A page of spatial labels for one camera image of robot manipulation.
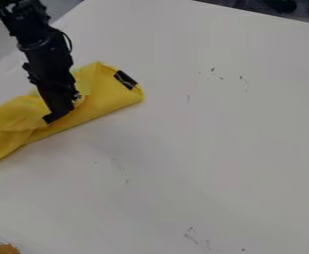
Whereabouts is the orange toy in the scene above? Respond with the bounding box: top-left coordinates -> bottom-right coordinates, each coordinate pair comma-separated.
0,242 -> 23,254

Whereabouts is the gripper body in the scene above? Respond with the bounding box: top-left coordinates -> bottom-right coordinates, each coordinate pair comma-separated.
17,39 -> 82,104

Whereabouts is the yellow cloth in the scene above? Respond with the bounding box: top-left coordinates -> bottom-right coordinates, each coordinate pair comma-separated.
0,61 -> 146,169

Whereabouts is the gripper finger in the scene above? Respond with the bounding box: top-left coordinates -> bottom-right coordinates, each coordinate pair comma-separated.
41,94 -> 77,125

